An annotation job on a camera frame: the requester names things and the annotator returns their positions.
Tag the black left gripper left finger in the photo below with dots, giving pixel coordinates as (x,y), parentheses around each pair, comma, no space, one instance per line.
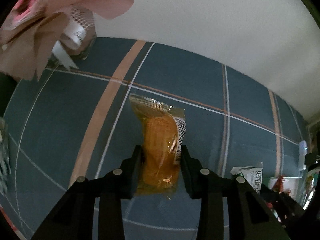
(111,189)

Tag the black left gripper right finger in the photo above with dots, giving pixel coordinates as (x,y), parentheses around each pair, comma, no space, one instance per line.
(205,185)

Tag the orange cake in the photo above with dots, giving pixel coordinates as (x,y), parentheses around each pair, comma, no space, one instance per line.
(164,129)

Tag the green white cracker packet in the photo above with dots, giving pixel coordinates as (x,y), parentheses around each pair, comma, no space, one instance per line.
(253,174)

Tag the tall red snack bag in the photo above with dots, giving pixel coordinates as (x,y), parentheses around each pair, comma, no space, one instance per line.
(278,187)

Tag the shallow pale green tray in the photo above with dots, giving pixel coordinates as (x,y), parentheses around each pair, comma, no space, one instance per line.
(294,184)

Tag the silver metal object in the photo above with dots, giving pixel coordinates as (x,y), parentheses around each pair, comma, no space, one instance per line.
(308,196)

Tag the black plug adapter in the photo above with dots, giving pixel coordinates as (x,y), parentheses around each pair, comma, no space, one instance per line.
(311,158)

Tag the white power strip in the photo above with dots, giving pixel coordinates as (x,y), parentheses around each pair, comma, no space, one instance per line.
(303,150)

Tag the blue plaid tablecloth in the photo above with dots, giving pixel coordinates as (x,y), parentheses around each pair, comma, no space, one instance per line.
(232,120)

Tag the pink paper flower bouquet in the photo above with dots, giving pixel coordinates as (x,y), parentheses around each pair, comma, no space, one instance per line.
(33,27)

